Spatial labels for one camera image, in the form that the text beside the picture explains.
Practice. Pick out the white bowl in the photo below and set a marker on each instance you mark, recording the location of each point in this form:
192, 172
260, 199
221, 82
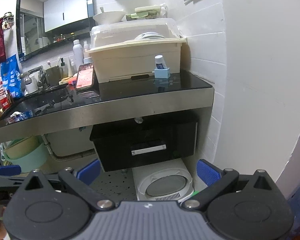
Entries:
108, 17

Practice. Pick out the white plate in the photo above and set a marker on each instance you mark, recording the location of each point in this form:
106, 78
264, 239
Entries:
150, 35

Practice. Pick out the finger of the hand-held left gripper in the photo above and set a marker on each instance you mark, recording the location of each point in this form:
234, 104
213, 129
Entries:
8, 170
10, 180

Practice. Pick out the pink soap dish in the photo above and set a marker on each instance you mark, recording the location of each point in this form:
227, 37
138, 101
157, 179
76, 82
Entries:
68, 81

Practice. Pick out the red hanging cloth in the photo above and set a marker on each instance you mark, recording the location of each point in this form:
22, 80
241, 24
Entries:
0, 42

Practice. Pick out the smartphone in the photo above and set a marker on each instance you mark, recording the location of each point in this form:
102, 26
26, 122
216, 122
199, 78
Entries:
85, 76

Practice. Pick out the blue packet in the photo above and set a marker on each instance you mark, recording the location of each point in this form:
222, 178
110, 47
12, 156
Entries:
11, 75

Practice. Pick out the blue toothpaste holder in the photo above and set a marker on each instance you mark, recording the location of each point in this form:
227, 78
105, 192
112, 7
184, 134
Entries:
162, 73

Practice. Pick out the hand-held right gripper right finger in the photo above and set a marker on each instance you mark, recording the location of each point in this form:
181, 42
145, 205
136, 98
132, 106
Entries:
207, 172

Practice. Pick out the toothpaste tube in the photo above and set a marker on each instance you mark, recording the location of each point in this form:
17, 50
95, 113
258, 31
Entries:
158, 61

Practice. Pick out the small spray bottle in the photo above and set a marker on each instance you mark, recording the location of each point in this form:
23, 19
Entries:
86, 46

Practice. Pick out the dark green cup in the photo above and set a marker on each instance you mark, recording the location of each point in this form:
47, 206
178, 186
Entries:
53, 76

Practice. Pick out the mirror cabinet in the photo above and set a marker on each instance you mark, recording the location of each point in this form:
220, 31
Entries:
52, 5

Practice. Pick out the cream dish drainer box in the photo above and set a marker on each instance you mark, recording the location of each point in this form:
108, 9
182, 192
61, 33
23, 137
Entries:
130, 60

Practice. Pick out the black steel-edged counter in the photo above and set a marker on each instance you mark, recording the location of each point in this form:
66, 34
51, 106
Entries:
115, 110

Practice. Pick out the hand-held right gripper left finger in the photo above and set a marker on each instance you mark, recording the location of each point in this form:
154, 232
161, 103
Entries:
90, 171

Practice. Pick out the red box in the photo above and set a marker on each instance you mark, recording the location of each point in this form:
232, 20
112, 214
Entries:
5, 101

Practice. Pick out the white tube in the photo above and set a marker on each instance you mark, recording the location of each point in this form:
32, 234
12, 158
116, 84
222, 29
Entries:
71, 67

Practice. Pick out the black drawer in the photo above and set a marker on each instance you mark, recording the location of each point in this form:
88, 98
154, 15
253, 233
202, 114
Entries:
165, 130

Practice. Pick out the green plastic basin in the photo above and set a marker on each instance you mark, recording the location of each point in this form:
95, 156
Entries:
32, 157

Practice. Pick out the white mug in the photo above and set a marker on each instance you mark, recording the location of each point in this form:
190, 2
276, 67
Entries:
31, 86

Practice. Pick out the tall white bottle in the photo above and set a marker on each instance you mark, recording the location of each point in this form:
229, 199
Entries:
78, 55

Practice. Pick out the chrome faucet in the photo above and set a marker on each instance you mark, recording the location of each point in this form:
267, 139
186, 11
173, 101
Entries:
27, 76

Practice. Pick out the yellow plastic basin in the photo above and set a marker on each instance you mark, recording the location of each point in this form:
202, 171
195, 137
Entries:
22, 146

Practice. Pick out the green lid food container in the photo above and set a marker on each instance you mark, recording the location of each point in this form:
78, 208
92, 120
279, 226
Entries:
146, 13

